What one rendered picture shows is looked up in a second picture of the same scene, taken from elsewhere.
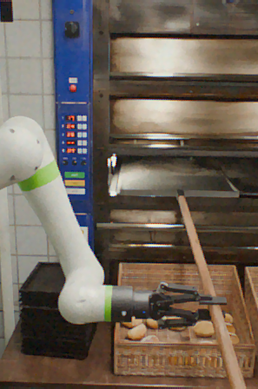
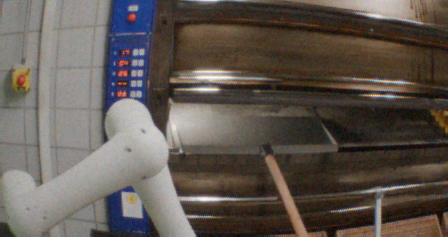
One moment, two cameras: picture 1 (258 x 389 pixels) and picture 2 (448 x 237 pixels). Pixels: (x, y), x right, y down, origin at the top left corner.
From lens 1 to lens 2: 1.08 m
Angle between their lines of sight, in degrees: 9
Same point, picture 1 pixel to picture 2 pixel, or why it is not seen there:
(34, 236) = not seen: hidden behind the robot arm
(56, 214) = (166, 204)
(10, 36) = not seen: outside the picture
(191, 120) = (283, 53)
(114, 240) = not seen: hidden behind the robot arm
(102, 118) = (162, 50)
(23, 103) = (72, 38)
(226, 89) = (322, 20)
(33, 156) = (164, 157)
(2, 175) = (136, 175)
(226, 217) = (321, 177)
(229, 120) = (328, 56)
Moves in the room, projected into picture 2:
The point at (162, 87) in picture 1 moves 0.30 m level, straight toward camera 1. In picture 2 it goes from (245, 12) to (256, 32)
